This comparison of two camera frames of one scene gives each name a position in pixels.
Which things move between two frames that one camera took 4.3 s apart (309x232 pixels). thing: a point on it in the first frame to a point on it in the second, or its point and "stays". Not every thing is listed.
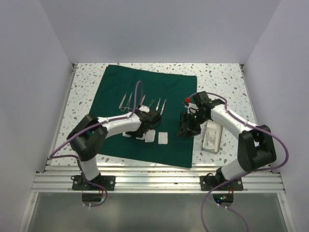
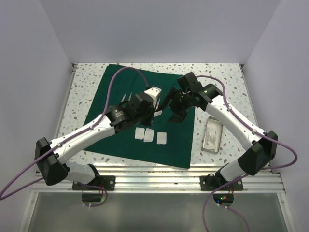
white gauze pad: (125, 135) to (158, 112)
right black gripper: (192, 130) to (179, 115)
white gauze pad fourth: (150, 136) stays
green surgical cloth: (122, 90) stays
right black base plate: (208, 182) stays
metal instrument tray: (212, 137) stays
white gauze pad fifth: (162, 137) stays
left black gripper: (135, 134) to (148, 122)
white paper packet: (212, 136) stays
